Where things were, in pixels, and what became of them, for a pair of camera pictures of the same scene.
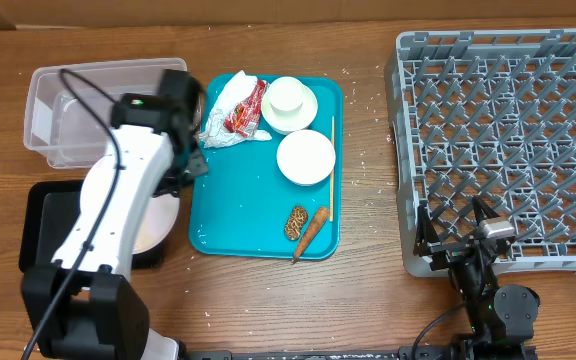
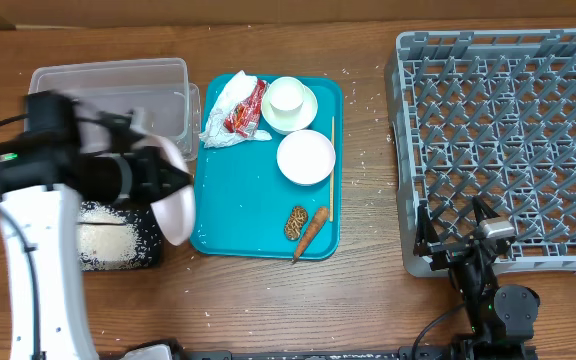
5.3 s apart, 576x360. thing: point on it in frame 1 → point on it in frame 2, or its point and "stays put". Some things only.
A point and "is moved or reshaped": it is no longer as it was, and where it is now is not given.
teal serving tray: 240,208 stays put
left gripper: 199,167 → 156,183
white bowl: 305,157 stays put
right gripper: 428,243 stays put
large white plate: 156,222 is moved or reshaped
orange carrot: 316,221 stays put
